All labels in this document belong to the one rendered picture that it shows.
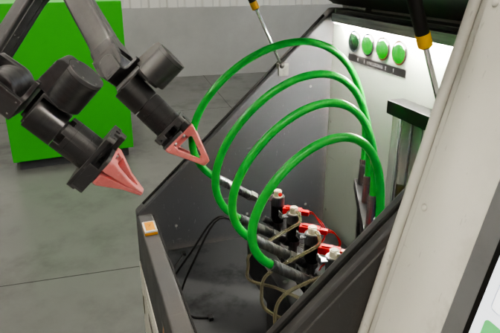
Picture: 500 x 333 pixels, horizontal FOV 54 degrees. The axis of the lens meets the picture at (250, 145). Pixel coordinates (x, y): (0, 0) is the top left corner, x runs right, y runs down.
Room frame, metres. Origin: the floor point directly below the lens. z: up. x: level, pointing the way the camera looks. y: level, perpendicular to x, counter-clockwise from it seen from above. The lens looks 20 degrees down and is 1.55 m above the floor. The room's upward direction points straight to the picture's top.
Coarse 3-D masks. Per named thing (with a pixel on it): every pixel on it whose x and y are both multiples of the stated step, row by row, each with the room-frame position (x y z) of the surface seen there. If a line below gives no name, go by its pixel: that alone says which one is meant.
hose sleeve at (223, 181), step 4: (220, 176) 0.88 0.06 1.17; (220, 180) 0.87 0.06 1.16; (224, 180) 0.88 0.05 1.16; (228, 180) 0.88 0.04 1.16; (220, 184) 0.88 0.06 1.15; (224, 184) 0.88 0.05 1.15; (228, 184) 0.88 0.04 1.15; (228, 188) 0.88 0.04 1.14; (240, 188) 0.89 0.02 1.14; (244, 188) 0.89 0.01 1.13; (240, 192) 0.89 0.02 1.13; (244, 192) 0.89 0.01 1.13; (248, 192) 0.89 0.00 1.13; (244, 196) 0.89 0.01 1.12; (248, 196) 0.89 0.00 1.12
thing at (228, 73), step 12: (264, 48) 0.91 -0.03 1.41; (276, 48) 0.91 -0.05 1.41; (324, 48) 0.95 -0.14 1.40; (336, 48) 0.96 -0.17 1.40; (240, 60) 0.89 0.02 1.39; (252, 60) 0.90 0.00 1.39; (348, 60) 0.96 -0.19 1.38; (228, 72) 0.88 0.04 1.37; (348, 72) 0.97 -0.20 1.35; (216, 84) 0.88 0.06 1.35; (360, 84) 0.97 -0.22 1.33; (204, 96) 0.87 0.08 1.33; (204, 108) 0.87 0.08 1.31; (192, 120) 0.86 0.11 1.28; (192, 144) 0.86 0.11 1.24; (204, 168) 0.86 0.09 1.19
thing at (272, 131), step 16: (304, 112) 0.75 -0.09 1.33; (352, 112) 0.79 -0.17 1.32; (272, 128) 0.74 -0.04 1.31; (368, 128) 0.80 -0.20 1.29; (256, 144) 0.73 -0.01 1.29; (240, 176) 0.72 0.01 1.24; (368, 208) 0.81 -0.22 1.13; (240, 224) 0.72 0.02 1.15; (368, 224) 0.80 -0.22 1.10; (288, 256) 0.75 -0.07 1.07
